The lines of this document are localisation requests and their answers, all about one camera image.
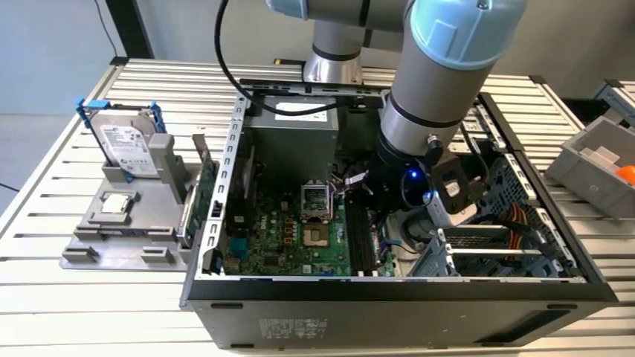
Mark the blue RAM memory stick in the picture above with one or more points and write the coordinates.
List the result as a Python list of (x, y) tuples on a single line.
[(124, 234), (368, 232)]

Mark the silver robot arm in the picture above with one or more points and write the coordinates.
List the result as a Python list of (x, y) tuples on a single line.
[(436, 104)]

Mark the black RAM slot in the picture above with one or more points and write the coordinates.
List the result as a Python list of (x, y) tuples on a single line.
[(372, 266), (354, 238)]

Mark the grey power supply unit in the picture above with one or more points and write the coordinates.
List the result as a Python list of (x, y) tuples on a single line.
[(292, 148)]

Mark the CPU socket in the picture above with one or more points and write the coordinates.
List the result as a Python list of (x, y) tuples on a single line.
[(316, 236)]

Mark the metal disk bay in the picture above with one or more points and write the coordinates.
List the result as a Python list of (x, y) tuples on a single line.
[(496, 238)]

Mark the green motherboard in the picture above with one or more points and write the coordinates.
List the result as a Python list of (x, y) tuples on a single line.
[(277, 238)]

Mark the black case fan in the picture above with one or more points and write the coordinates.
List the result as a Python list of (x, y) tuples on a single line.
[(242, 178)]

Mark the small yellow black plug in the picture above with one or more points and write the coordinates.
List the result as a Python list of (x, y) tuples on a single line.
[(286, 62)]

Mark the black PC case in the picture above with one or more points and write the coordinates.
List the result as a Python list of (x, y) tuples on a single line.
[(346, 320)]

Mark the green graphics card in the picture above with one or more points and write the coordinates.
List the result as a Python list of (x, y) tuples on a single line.
[(197, 208)]

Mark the grey plastic bin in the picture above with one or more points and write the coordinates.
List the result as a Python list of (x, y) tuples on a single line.
[(589, 186)]

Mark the white block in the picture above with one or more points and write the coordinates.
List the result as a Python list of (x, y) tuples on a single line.
[(601, 156)]

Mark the orange ball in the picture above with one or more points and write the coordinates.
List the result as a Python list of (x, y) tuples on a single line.
[(625, 175)]

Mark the light metal crate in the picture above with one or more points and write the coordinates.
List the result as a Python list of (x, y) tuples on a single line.
[(614, 96)]

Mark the grey parts rack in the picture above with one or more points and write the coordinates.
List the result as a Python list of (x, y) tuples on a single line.
[(144, 213)]

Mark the hard disk in blue carrier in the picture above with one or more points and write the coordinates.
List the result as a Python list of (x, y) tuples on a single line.
[(121, 145)]

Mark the silver CPU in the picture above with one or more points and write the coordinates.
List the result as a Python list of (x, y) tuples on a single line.
[(113, 205)]

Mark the black upright post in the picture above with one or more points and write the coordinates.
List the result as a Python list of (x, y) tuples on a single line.
[(133, 29)]

